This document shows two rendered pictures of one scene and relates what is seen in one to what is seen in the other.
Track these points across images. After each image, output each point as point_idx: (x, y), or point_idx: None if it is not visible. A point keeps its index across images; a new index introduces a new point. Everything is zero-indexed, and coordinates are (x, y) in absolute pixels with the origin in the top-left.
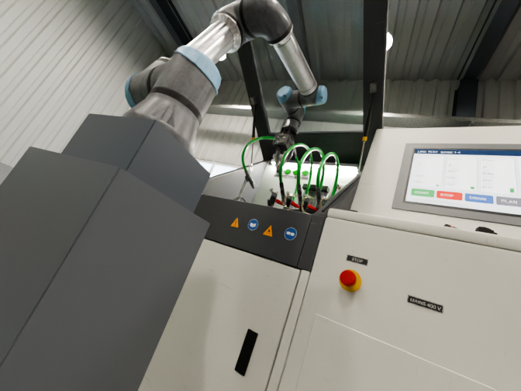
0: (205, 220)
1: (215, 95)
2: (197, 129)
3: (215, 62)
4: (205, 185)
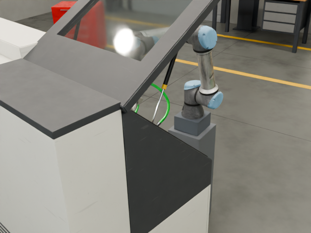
0: (169, 128)
1: (184, 89)
2: (183, 104)
3: (198, 69)
4: (174, 119)
